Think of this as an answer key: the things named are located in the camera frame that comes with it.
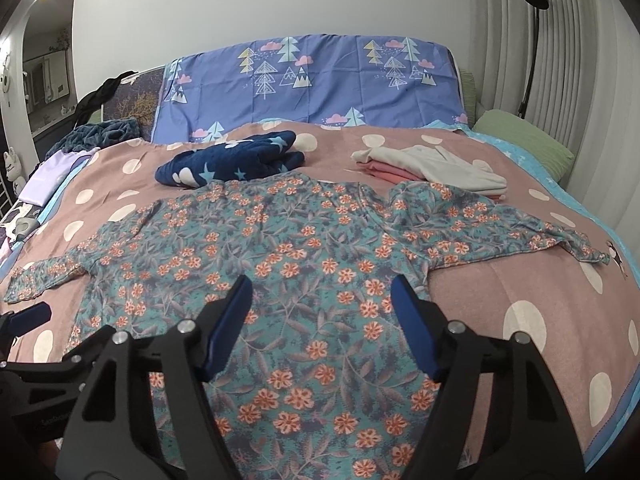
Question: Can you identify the teal floral shirt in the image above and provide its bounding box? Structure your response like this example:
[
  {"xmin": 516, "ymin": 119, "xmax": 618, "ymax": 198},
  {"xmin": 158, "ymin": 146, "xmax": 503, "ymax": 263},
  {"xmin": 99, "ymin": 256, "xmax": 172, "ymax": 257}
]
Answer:
[{"xmin": 6, "ymin": 174, "xmax": 605, "ymax": 479}]

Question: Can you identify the lilac folded cloth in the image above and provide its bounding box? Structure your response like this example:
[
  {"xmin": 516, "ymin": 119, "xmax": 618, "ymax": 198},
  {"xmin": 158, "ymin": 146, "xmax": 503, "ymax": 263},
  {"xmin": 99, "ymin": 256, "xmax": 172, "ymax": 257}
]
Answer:
[{"xmin": 18, "ymin": 148, "xmax": 99, "ymax": 208}]

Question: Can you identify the pink polka dot blanket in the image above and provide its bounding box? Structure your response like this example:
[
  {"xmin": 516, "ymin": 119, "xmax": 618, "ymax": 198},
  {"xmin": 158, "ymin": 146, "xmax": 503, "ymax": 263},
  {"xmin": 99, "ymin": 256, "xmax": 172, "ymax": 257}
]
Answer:
[{"xmin": 1, "ymin": 124, "xmax": 639, "ymax": 464}]

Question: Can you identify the cream folded garment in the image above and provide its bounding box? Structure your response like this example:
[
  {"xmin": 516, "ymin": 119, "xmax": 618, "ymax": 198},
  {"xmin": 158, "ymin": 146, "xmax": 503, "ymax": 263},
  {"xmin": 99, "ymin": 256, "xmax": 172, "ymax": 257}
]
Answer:
[{"xmin": 352, "ymin": 145, "xmax": 508, "ymax": 196}]

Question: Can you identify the navy star garment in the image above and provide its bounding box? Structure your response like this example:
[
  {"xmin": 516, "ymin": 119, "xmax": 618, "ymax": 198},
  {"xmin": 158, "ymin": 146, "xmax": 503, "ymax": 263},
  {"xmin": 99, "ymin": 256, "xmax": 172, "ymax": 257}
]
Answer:
[{"xmin": 154, "ymin": 130, "xmax": 305, "ymax": 188}]

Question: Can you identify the dark teal fuzzy blanket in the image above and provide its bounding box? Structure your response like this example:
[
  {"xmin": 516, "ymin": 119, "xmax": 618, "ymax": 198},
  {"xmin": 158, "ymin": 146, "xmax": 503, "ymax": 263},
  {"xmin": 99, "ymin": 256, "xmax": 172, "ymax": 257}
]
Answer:
[{"xmin": 43, "ymin": 118, "xmax": 142, "ymax": 160}]

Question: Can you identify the green pillow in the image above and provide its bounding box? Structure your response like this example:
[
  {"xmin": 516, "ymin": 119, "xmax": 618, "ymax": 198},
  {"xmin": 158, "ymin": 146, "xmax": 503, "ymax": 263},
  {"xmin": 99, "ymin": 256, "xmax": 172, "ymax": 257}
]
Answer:
[{"xmin": 474, "ymin": 110, "xmax": 575, "ymax": 182}]

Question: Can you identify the light blue bed sheet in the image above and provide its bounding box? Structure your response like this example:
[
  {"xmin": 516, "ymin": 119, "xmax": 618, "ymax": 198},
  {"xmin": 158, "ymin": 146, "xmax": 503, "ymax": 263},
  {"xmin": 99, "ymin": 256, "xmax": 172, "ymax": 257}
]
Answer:
[{"xmin": 429, "ymin": 119, "xmax": 640, "ymax": 281}]

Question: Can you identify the dark tree pattern pillow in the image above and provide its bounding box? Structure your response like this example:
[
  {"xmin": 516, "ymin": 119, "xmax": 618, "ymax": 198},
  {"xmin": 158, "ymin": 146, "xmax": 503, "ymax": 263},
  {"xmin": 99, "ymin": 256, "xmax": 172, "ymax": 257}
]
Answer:
[{"xmin": 102, "ymin": 67, "xmax": 164, "ymax": 141}]

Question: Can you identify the blue tree pattern pillow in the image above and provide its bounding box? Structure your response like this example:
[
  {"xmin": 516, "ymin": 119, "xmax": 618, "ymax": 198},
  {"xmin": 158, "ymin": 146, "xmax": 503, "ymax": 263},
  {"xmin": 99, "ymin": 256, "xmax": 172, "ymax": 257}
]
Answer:
[{"xmin": 151, "ymin": 34, "xmax": 470, "ymax": 144}]

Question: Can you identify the white pleated curtain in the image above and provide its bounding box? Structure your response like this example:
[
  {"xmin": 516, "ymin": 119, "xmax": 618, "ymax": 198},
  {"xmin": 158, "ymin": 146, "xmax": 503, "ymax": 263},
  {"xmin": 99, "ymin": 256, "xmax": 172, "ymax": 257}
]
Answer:
[{"xmin": 470, "ymin": 0, "xmax": 639, "ymax": 252}]

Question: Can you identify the black floor lamp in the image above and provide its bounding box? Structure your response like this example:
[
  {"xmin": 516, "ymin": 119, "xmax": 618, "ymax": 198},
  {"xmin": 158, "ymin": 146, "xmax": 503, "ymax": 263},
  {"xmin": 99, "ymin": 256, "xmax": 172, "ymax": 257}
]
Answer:
[{"xmin": 518, "ymin": 0, "xmax": 550, "ymax": 119}]

